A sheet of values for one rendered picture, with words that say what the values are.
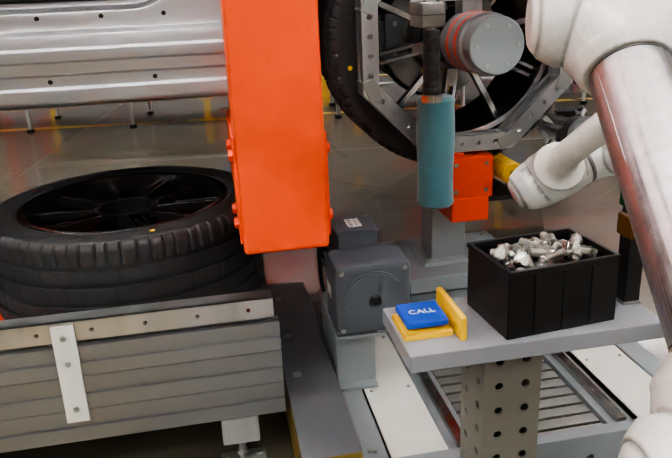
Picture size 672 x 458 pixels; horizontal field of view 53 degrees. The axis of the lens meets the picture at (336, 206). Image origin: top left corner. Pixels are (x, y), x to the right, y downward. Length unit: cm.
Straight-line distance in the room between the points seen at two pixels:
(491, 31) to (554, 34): 60
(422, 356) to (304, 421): 48
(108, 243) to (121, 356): 23
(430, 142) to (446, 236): 46
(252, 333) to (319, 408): 23
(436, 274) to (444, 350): 82
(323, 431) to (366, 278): 33
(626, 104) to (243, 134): 63
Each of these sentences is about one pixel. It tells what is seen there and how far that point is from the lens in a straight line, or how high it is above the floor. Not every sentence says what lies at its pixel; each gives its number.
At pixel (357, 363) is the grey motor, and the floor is 14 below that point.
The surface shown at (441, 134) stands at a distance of 154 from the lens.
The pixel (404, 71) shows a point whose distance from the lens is 188.
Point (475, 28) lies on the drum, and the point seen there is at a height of 89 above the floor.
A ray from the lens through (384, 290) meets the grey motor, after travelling 150.
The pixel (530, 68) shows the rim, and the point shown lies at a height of 76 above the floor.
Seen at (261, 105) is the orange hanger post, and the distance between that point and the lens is 118.
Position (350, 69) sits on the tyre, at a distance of 168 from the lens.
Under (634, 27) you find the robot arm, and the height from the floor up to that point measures 92.
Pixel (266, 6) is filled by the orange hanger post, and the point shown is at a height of 96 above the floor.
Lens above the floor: 99
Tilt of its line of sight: 18 degrees down
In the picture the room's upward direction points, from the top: 3 degrees counter-clockwise
